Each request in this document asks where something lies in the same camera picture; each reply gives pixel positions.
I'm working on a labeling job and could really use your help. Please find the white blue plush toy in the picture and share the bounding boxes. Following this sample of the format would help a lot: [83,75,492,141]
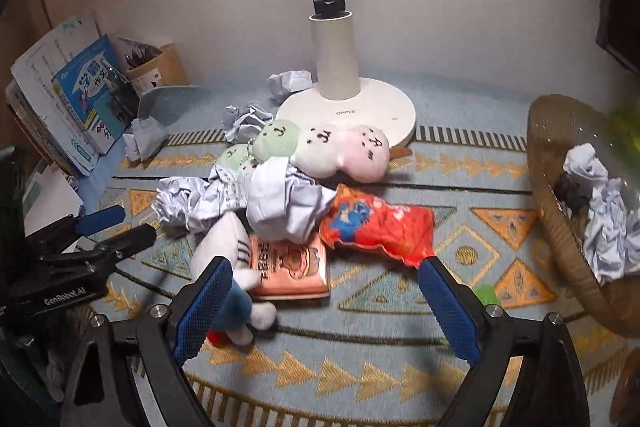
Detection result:
[190,211,278,346]

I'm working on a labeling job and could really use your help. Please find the red snack bag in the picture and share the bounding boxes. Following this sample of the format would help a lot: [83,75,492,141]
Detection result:
[319,184,435,268]

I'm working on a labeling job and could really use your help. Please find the large paper ball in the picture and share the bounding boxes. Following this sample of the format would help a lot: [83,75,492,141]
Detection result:
[246,157,336,244]

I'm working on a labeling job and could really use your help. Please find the pink capybara notebook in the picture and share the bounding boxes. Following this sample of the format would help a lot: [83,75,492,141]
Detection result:
[250,234,330,300]

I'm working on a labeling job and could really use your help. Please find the lined paper ball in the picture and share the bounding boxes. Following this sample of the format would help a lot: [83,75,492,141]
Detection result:
[152,176,247,233]

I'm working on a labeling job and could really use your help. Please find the white paper sheets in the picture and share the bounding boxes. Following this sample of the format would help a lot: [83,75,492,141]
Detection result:
[23,166,82,235]

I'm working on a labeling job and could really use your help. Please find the crumpled paper at mat corner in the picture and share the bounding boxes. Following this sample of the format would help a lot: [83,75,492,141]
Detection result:
[122,117,168,162]

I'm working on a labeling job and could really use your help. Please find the white leaning booklets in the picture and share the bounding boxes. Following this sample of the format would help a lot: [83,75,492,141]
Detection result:
[11,13,100,176]

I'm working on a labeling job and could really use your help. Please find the black mesh pen cup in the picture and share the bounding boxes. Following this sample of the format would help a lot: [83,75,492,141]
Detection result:
[102,61,140,122]

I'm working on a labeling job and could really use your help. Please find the small dango plush skewer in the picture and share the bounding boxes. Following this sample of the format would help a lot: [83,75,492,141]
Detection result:
[216,144,258,172]

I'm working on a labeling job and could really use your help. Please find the tan pen holder box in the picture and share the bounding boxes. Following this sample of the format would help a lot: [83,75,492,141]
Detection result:
[110,35,190,95]

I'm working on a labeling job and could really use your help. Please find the crumpled paper behind plush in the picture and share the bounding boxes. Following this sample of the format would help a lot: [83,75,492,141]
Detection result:
[222,103,273,144]

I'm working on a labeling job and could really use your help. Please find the patterned blue woven mat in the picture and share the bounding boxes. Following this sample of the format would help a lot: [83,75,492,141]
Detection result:
[91,78,632,426]

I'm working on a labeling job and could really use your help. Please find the crumpled paper near lamp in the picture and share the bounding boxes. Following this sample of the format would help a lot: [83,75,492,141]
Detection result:
[268,70,314,104]

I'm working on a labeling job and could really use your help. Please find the brown woven basket tray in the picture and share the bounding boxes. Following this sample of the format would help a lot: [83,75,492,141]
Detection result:
[526,94,639,337]

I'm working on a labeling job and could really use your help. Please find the large dango plush skewer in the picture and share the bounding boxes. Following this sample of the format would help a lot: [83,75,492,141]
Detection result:
[250,119,412,183]

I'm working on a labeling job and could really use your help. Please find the white desk lamp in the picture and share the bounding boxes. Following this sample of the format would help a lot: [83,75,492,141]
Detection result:
[277,0,416,146]

